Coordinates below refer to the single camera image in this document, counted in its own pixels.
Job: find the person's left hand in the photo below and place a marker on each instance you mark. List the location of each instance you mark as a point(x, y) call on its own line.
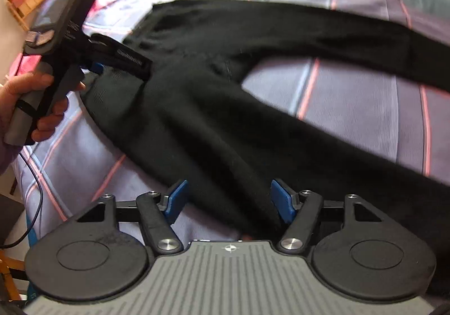
point(17, 124)

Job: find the plaid purple bedsheet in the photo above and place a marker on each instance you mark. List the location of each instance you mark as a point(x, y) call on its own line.
point(395, 119)

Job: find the black pants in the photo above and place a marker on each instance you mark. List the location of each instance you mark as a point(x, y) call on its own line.
point(192, 120)

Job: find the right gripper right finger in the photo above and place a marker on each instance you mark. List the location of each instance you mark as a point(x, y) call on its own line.
point(299, 211)

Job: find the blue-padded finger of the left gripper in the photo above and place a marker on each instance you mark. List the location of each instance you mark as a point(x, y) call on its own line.
point(92, 67)

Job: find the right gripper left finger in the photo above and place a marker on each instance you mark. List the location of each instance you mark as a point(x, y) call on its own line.
point(157, 215)

